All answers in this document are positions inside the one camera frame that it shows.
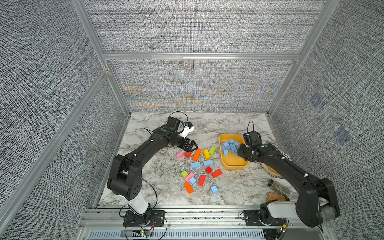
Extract light blue long block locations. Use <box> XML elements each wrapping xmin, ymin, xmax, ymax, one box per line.
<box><xmin>230</xmin><ymin>144</ymin><xmax>237</xmax><ymax>155</ymax></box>
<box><xmin>191</xmin><ymin>162</ymin><xmax>201</xmax><ymax>169</ymax></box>

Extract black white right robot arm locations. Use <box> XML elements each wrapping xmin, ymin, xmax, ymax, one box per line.
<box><xmin>237</xmin><ymin>131</ymin><xmax>340</xmax><ymax>228</ymax></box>

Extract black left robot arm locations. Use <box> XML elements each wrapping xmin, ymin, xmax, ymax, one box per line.
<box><xmin>107</xmin><ymin>116</ymin><xmax>198</xmax><ymax>216</ymax></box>

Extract pink block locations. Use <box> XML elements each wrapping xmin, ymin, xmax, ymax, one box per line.
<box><xmin>176</xmin><ymin>151</ymin><xmax>185</xmax><ymax>159</ymax></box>
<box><xmin>185</xmin><ymin>173</ymin><xmax>195</xmax><ymax>182</ymax></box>

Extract orange long block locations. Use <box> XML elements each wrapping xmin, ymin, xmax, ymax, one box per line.
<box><xmin>193</xmin><ymin>149</ymin><xmax>202</xmax><ymax>162</ymax></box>

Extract yellow block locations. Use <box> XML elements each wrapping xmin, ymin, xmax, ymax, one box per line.
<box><xmin>203</xmin><ymin>149</ymin><xmax>211</xmax><ymax>161</ymax></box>

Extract yellow plastic tray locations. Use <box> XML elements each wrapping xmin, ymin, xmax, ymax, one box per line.
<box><xmin>219</xmin><ymin>134</ymin><xmax>249</xmax><ymax>170</ymax></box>

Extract patterned plate with yellow food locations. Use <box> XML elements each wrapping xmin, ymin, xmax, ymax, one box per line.
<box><xmin>259</xmin><ymin>148</ymin><xmax>292</xmax><ymax>179</ymax></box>

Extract lime green cube block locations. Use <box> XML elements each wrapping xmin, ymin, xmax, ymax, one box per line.
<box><xmin>181</xmin><ymin>171</ymin><xmax>188</xmax><ymax>178</ymax></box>

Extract small red cube block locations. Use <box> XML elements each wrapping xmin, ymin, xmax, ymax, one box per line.
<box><xmin>205</xmin><ymin>167</ymin><xmax>213</xmax><ymax>175</ymax></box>

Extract red long block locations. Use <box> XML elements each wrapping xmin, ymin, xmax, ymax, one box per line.
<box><xmin>198</xmin><ymin>175</ymin><xmax>206</xmax><ymax>187</ymax></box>

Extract glass bottle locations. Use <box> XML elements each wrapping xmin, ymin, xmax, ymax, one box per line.
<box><xmin>267</xmin><ymin>180</ymin><xmax>291</xmax><ymax>197</ymax></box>

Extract brown wooden item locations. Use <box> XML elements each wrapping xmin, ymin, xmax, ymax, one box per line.
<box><xmin>266</xmin><ymin>192</ymin><xmax>290</xmax><ymax>202</ymax></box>

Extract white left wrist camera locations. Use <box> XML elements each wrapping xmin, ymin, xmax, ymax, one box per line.
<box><xmin>180</xmin><ymin>122</ymin><xmax>195</xmax><ymax>139</ymax></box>

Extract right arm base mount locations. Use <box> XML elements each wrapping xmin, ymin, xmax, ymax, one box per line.
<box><xmin>243</xmin><ymin>210</ymin><xmax>286</xmax><ymax>227</ymax></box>

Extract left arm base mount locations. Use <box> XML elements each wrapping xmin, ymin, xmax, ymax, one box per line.
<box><xmin>123</xmin><ymin>211</ymin><xmax>166</xmax><ymax>227</ymax></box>

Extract aluminium front rail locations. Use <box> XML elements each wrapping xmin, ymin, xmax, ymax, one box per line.
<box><xmin>79</xmin><ymin>205</ymin><xmax>258</xmax><ymax>230</ymax></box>

